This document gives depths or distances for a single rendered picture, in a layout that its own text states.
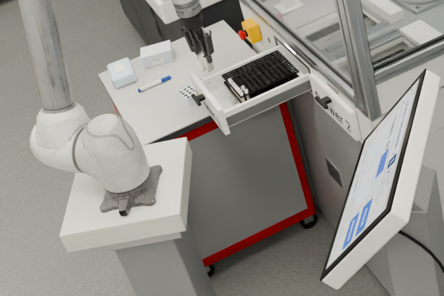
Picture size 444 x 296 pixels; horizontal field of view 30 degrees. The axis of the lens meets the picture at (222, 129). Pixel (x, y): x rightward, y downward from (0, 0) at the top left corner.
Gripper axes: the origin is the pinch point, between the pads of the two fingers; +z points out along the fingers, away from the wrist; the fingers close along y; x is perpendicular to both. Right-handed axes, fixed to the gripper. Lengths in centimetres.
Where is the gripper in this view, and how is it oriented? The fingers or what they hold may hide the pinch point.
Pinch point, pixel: (205, 61)
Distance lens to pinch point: 298.7
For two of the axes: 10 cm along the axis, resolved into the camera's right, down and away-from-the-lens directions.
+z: 2.6, 7.8, 5.7
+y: 7.4, 2.1, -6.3
